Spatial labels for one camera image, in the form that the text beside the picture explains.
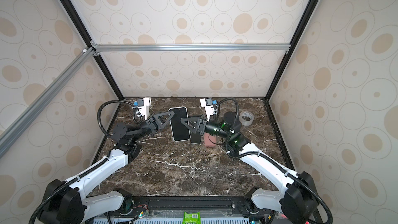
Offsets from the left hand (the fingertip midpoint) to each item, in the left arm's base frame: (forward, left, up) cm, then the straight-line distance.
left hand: (177, 118), depth 59 cm
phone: (+11, -13, -39) cm, 43 cm away
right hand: (+2, -4, -4) cm, 6 cm away
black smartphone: (-2, -1, -7) cm, 7 cm away
